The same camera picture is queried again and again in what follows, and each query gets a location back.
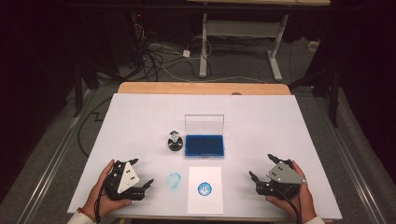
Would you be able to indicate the black metal stand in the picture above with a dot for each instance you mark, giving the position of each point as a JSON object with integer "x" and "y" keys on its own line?
{"x": 334, "y": 99}

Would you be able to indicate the small round brown grommet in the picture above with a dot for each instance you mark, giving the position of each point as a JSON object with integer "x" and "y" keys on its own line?
{"x": 236, "y": 93}

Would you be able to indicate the white metal desk frame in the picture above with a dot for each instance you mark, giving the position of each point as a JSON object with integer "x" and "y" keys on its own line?
{"x": 243, "y": 28}

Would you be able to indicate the person's left hand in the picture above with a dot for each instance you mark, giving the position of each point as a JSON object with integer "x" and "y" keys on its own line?
{"x": 106, "y": 207}

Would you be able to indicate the person's right hand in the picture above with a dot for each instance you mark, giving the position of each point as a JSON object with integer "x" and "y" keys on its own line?
{"x": 303, "y": 202}

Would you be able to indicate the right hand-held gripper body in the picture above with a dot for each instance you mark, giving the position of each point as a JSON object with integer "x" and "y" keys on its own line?
{"x": 285, "y": 179}

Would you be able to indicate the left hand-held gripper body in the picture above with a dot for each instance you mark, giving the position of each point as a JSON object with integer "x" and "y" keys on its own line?
{"x": 127, "y": 179}

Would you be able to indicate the white board table cover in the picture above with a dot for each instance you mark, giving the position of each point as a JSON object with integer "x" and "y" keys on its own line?
{"x": 140, "y": 124}

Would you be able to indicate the black equipment box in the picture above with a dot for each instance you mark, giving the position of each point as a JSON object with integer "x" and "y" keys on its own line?
{"x": 123, "y": 40}

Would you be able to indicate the black stamp with clear knob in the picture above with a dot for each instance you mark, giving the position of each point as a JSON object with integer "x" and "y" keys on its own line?
{"x": 175, "y": 144}

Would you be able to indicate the blue ink pad clear lid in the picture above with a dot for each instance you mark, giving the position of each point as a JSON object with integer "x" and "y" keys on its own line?
{"x": 204, "y": 146}

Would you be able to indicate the metal floor rail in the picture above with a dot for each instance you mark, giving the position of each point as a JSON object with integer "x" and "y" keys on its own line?
{"x": 348, "y": 155}
{"x": 53, "y": 165}

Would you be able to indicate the wooden table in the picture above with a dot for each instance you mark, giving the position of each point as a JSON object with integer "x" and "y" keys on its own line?
{"x": 202, "y": 88}

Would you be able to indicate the white paper sheet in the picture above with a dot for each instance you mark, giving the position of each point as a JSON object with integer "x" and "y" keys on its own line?
{"x": 205, "y": 205}

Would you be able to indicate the white power adapter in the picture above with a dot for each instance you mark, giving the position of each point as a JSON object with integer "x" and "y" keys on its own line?
{"x": 186, "y": 53}

